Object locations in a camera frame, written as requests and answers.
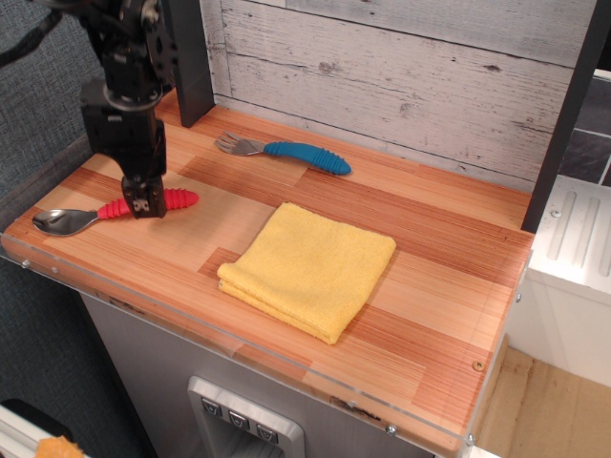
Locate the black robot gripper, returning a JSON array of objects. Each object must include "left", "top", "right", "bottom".
[{"left": 80, "top": 79, "right": 166, "bottom": 219}]

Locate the red handled metal spoon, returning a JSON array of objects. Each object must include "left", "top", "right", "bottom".
[{"left": 32, "top": 189, "right": 199, "bottom": 237}]

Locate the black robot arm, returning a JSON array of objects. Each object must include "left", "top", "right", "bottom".
[{"left": 45, "top": 1, "right": 177, "bottom": 219}]

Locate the orange object at corner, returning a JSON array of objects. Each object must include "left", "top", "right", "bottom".
[{"left": 34, "top": 436, "right": 85, "bottom": 458}]

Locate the clear acrylic table edge guard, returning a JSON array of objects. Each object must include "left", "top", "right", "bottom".
[{"left": 3, "top": 228, "right": 533, "bottom": 457}]

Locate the yellow folded cloth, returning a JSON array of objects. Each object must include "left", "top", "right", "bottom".
[{"left": 217, "top": 202, "right": 396, "bottom": 344}]

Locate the grey toy fridge cabinet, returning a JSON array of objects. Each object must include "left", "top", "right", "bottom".
[{"left": 83, "top": 296, "right": 429, "bottom": 457}]

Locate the silver dispenser button panel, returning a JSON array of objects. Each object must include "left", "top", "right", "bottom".
[{"left": 188, "top": 376, "right": 306, "bottom": 457}]

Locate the white toy sink unit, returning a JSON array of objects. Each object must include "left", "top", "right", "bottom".
[{"left": 503, "top": 69, "right": 611, "bottom": 387}]

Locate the blue handled metal fork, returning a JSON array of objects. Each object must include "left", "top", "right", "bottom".
[{"left": 214, "top": 132, "right": 352, "bottom": 176}]

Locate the dark grey left post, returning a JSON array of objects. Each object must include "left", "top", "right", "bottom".
[{"left": 163, "top": 0, "right": 215, "bottom": 128}]

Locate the dark grey post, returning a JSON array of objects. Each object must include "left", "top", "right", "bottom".
[
  {"left": 163, "top": 0, "right": 215, "bottom": 128},
  {"left": 521, "top": 0, "right": 610, "bottom": 234}
]

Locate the dark grey right post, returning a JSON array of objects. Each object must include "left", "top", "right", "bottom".
[{"left": 521, "top": 0, "right": 610, "bottom": 234}]

